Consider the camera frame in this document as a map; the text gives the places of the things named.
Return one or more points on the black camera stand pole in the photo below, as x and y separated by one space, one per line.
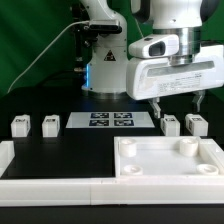
78 15

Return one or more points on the white sheet with AprilTags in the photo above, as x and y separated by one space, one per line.
110 120

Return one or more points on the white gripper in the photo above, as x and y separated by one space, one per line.
154 78

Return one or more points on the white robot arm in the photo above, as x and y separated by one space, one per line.
171 60

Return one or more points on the white square tabletop part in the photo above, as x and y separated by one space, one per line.
165 156

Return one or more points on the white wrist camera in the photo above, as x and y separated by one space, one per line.
155 46

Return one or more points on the white U-shaped obstacle fence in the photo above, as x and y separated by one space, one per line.
173 189

